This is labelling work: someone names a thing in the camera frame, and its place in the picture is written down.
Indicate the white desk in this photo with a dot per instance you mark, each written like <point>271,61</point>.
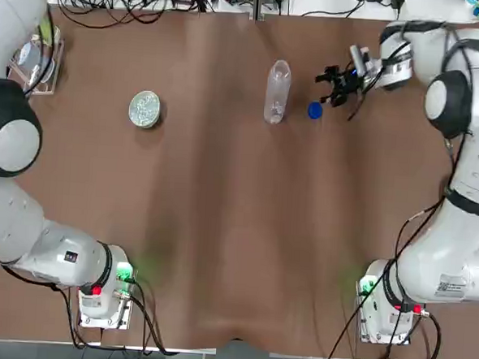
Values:
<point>323,7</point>

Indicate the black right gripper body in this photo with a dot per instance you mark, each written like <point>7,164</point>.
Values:
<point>351,84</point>

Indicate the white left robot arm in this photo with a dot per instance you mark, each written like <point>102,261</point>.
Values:
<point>13,222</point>

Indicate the blue bottle cap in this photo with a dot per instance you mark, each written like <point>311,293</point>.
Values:
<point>315,110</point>

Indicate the small clear ice cube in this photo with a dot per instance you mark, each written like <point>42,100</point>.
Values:
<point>277,107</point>

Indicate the heap of clear ice cubes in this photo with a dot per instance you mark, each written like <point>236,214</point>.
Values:
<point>144,108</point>

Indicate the transparent plastic bottle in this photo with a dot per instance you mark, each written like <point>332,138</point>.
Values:
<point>278,84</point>

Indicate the clear cup rack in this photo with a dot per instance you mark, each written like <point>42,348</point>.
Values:
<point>52,74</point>

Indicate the light blue paper cup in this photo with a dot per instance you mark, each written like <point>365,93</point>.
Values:
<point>33,59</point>

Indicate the aluminium frame post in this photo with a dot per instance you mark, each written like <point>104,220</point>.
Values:
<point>257,3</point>

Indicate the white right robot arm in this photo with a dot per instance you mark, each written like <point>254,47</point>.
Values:
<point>460,168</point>

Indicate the green paper cup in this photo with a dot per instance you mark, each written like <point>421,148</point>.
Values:
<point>47,35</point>

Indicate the pale green ceramic bowl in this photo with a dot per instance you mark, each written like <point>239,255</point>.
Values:
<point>145,110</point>

